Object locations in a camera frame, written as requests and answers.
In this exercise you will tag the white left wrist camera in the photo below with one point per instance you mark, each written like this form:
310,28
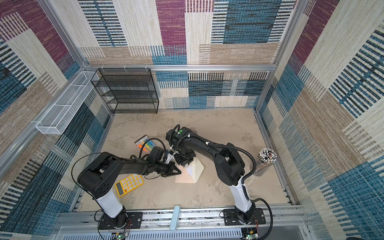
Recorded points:
170,157

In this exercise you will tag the white wire basket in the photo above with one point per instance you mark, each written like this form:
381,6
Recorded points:
59,116

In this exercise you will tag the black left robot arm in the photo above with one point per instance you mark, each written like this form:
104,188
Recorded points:
100,177

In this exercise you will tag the pencil holder with pencils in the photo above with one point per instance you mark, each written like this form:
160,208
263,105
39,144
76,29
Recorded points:
266,159

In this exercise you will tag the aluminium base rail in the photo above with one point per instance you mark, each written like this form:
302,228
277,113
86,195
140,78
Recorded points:
290,223

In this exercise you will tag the yellow calculator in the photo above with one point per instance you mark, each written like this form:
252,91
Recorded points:
128,184

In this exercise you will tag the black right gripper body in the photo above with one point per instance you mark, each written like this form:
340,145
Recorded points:
185,156

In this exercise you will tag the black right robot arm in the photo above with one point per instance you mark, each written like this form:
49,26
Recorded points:
233,166

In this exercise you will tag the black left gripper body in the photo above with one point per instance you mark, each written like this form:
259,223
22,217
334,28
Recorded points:
164,169

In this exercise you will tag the black mesh shelf rack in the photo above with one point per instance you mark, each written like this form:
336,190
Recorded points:
127,91

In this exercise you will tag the light blue handle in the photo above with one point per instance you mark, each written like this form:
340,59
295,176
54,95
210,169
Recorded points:
175,218

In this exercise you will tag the pink envelope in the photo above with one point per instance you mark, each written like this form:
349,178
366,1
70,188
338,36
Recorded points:
190,172

